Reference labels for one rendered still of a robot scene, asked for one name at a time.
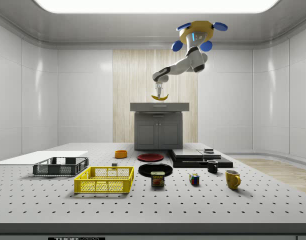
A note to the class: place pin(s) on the white cabinet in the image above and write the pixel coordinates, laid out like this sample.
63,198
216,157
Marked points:
158,132

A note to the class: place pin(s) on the black stove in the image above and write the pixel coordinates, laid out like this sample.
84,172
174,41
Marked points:
188,156

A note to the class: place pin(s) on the yellow bowl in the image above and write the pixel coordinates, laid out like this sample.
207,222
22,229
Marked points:
120,154

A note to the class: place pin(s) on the white drawer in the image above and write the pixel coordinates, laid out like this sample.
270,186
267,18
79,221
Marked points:
160,107

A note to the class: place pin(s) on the puzzle cube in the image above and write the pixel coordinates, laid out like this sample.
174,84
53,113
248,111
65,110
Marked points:
194,179

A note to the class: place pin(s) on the flat-sided can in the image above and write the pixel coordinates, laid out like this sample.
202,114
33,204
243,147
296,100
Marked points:
157,179

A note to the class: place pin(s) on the red plate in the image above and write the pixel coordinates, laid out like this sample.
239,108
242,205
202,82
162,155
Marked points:
150,157

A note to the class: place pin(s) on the drone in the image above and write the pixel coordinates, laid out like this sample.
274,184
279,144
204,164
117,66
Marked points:
196,28

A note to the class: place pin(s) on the white board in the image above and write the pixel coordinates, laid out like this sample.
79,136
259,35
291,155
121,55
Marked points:
38,156

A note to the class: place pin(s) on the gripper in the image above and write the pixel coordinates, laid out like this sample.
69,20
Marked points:
159,87

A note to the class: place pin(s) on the black plate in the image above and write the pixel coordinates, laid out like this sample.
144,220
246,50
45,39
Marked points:
155,168

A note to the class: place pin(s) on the dark grey basket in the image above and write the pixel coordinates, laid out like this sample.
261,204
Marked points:
60,170

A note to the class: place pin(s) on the yellow banana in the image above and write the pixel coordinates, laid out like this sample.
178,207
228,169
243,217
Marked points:
161,97

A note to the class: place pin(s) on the black mug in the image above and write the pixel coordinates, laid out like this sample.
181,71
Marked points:
211,167

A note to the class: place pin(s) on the yellow mug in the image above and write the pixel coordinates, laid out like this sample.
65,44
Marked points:
231,180

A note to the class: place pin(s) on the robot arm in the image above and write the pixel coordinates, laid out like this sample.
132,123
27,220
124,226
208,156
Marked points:
186,63

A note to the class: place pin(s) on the yellow basket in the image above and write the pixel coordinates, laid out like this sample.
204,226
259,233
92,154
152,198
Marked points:
103,186

